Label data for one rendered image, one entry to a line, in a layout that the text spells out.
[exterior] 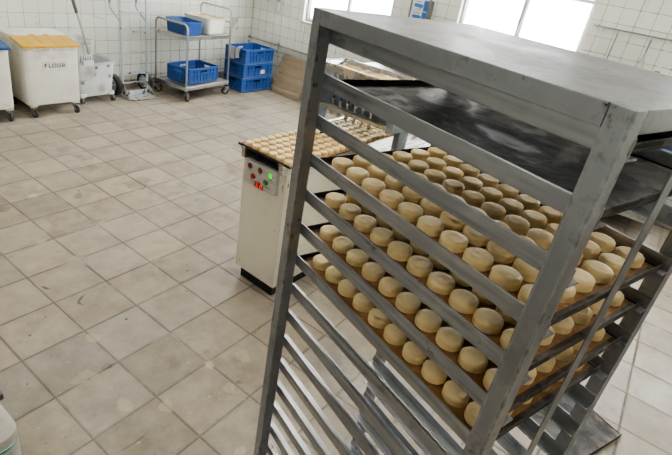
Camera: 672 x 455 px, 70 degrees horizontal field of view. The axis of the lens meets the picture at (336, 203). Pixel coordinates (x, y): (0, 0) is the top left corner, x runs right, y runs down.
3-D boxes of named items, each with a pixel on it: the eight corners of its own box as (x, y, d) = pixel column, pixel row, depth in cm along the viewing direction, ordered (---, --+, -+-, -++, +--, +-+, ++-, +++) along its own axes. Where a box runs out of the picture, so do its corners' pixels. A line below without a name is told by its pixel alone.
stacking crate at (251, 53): (253, 56, 737) (254, 42, 728) (273, 62, 720) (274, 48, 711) (224, 58, 690) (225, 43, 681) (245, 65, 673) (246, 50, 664)
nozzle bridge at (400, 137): (329, 120, 362) (336, 74, 347) (411, 153, 326) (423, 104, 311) (299, 126, 337) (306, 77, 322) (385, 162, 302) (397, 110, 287)
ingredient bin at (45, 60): (31, 120, 482) (22, 41, 448) (4, 101, 514) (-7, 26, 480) (86, 113, 522) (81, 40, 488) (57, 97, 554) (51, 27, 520)
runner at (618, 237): (423, 148, 134) (426, 137, 133) (430, 147, 136) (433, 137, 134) (661, 276, 90) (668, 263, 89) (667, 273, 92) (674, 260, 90)
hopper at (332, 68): (343, 77, 341) (347, 57, 335) (411, 100, 314) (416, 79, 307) (317, 80, 320) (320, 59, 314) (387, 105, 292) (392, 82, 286)
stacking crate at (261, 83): (252, 82, 755) (253, 69, 746) (270, 89, 735) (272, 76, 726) (222, 85, 711) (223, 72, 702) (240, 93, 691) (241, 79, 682)
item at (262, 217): (304, 239, 366) (322, 127, 326) (340, 260, 349) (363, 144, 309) (233, 274, 314) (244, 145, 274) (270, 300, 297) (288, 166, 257)
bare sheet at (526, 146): (326, 86, 102) (327, 79, 101) (453, 85, 125) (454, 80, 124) (591, 222, 61) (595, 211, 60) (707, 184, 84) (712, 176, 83)
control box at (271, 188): (248, 179, 280) (250, 157, 274) (278, 195, 269) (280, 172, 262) (243, 181, 278) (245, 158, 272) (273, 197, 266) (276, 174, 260)
